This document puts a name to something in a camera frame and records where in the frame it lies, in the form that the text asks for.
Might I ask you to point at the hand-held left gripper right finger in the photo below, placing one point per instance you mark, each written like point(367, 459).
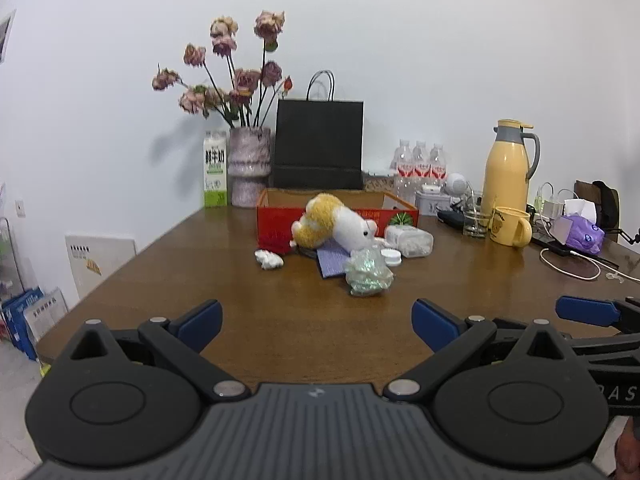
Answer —
point(435, 325)

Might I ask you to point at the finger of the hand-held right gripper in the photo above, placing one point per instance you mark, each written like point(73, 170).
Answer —
point(585, 310)

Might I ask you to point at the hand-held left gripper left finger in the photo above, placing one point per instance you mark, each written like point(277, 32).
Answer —
point(200, 325)

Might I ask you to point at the shiny plastic bag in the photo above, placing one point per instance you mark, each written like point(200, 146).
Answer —
point(367, 272)

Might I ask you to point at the clear plastic swab container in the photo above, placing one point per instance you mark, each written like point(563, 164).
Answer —
point(412, 242)

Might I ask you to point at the white tissue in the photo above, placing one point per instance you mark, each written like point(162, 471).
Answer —
point(270, 260)
point(580, 207)

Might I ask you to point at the purple textured pad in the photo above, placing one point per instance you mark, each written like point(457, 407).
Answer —
point(330, 262)

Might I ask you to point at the red cardboard box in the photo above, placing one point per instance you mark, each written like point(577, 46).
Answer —
point(272, 225)

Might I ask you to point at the yellow and white plush toy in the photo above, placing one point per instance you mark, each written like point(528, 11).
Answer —
point(350, 227)

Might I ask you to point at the person's right forearm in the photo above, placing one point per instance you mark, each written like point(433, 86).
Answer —
point(630, 450)

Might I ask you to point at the wooden desk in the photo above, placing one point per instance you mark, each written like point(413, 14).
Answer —
point(200, 260)

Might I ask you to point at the black phone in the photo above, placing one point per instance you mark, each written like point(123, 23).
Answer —
point(550, 245)

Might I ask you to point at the purple tissue pack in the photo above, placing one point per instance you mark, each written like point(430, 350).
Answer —
point(580, 232)

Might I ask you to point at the black handheld device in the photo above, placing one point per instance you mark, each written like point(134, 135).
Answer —
point(450, 217)

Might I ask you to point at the clear glass cup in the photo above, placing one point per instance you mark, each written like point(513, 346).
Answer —
point(475, 222)

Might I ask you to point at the yellow mug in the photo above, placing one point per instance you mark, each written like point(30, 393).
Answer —
point(507, 225)

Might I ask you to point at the white flat box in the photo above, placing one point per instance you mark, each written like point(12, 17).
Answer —
point(100, 260)

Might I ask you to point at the brown and black bag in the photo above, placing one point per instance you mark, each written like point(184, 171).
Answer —
point(585, 190)

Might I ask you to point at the white tin box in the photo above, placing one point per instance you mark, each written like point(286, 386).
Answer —
point(430, 202)

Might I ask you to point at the white round gadget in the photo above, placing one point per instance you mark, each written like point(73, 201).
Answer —
point(456, 184)

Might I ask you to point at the clear snack container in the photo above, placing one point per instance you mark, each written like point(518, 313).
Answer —
point(377, 182)

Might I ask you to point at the white and green milk carton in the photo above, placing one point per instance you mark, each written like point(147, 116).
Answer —
point(215, 170)

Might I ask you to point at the yellow thermos jug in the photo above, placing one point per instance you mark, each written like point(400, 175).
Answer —
point(505, 175)

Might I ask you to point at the clear water bottle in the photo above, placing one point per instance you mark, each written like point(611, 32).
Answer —
point(437, 165)
point(421, 165)
point(404, 170)

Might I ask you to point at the purple ceramic vase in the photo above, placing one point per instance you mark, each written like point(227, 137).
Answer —
point(247, 170)

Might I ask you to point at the blue boxes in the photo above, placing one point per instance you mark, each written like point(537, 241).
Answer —
point(17, 322)

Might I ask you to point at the black paper bag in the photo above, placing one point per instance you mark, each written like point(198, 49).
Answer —
point(320, 140)

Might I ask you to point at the dried flower bouquet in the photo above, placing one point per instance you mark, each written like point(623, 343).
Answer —
point(222, 27)

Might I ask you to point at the wall socket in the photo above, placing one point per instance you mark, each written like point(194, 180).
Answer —
point(20, 208)

